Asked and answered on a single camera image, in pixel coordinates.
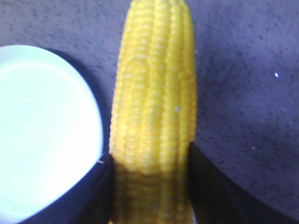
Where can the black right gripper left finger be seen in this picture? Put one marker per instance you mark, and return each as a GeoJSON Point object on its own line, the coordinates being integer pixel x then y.
{"type": "Point", "coordinates": [88, 202]}

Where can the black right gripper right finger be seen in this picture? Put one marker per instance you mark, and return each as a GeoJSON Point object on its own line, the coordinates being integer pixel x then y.
{"type": "Point", "coordinates": [216, 199]}

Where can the light blue round plate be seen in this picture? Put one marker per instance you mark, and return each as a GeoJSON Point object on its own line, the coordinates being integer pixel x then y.
{"type": "Point", "coordinates": [50, 130]}

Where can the yellow plastic corn cob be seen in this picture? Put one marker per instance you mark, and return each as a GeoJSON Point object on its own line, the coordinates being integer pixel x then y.
{"type": "Point", "coordinates": [154, 114]}

